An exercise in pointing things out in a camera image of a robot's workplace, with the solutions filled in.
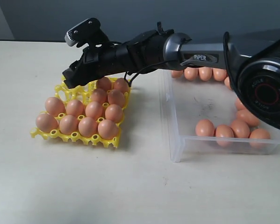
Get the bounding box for clear plastic bin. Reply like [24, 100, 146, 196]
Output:
[160, 71, 280, 162]

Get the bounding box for brown egg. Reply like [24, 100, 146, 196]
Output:
[108, 89, 125, 108]
[235, 98, 246, 111]
[230, 119, 250, 138]
[195, 119, 215, 137]
[198, 67, 213, 81]
[44, 97, 65, 117]
[105, 104, 123, 123]
[212, 68, 227, 82]
[65, 99, 85, 117]
[36, 113, 58, 133]
[59, 115, 79, 135]
[215, 124, 234, 147]
[113, 78, 130, 94]
[184, 67, 198, 81]
[90, 88, 108, 104]
[78, 117, 98, 137]
[224, 77, 232, 90]
[96, 77, 112, 92]
[171, 70, 184, 79]
[85, 101, 103, 120]
[98, 119, 119, 140]
[236, 109, 260, 127]
[249, 128, 271, 149]

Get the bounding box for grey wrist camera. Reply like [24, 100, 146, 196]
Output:
[65, 18, 109, 48]

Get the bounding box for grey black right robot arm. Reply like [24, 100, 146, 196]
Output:
[63, 19, 280, 129]

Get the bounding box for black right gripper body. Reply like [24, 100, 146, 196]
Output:
[72, 45, 112, 86]

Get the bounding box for yellow plastic egg tray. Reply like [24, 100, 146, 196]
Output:
[30, 76, 131, 148]

